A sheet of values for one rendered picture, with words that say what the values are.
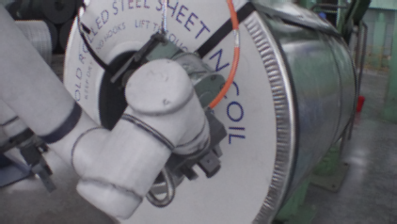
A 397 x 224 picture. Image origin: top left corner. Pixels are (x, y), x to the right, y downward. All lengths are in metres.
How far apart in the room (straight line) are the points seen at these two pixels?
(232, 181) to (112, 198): 0.54
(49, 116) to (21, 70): 0.08
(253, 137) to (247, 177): 0.12
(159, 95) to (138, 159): 0.08
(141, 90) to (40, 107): 0.15
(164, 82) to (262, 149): 0.46
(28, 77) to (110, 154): 0.16
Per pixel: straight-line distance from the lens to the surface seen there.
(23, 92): 0.42
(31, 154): 0.88
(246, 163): 0.81
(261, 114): 0.75
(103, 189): 0.37
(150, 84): 0.37
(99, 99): 1.27
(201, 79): 0.66
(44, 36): 6.00
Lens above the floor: 1.09
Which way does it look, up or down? 15 degrees down
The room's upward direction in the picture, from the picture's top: 4 degrees clockwise
